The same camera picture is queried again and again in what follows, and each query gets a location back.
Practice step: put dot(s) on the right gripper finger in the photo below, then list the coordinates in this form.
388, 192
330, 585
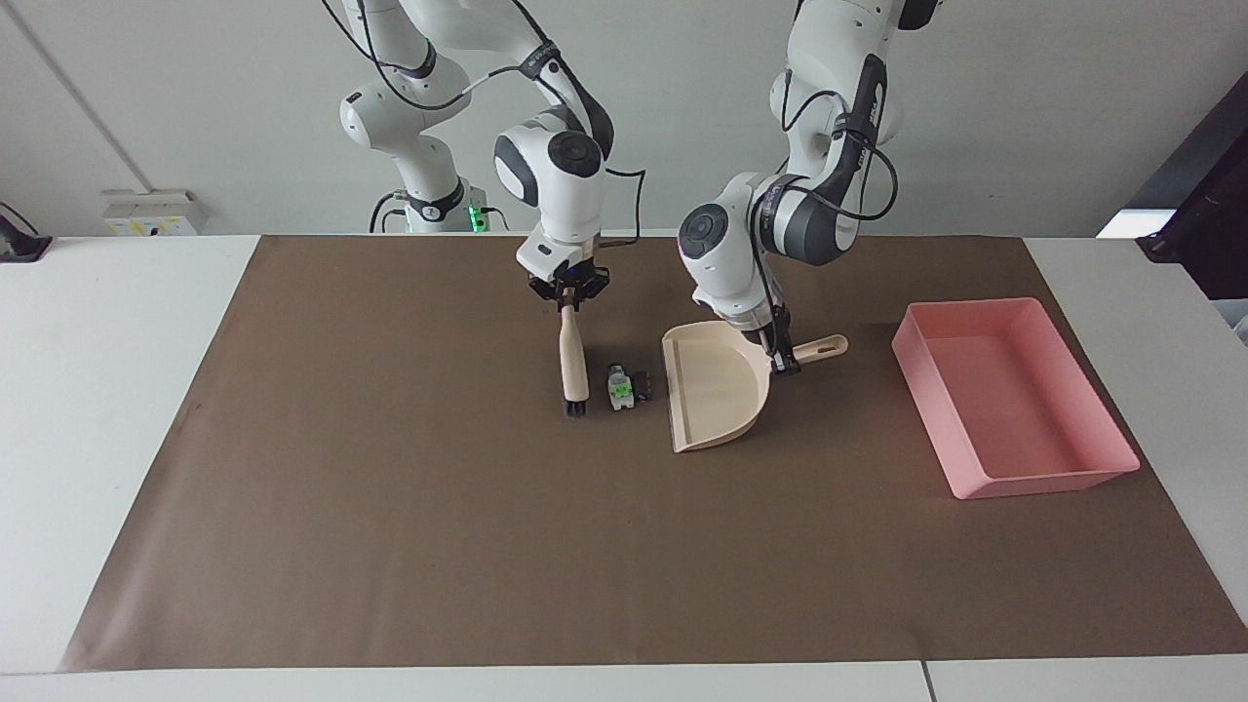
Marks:
591, 283
546, 287

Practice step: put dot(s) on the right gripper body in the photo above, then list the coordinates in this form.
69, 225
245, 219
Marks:
573, 270

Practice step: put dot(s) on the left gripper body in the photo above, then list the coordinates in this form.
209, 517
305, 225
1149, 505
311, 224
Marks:
772, 331

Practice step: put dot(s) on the beige plastic dustpan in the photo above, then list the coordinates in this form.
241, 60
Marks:
712, 390

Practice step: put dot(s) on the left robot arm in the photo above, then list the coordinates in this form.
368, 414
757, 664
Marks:
726, 263

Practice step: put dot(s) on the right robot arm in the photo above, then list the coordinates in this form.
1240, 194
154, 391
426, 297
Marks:
570, 200

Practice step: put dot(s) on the pink plastic bin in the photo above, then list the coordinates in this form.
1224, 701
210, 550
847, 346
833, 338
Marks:
1014, 400

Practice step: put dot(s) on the white green electronic part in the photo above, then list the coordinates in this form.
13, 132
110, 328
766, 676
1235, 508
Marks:
620, 388

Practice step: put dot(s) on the small black electronic part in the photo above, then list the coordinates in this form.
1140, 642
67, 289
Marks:
642, 386

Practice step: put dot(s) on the white wall socket box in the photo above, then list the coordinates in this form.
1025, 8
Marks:
156, 213

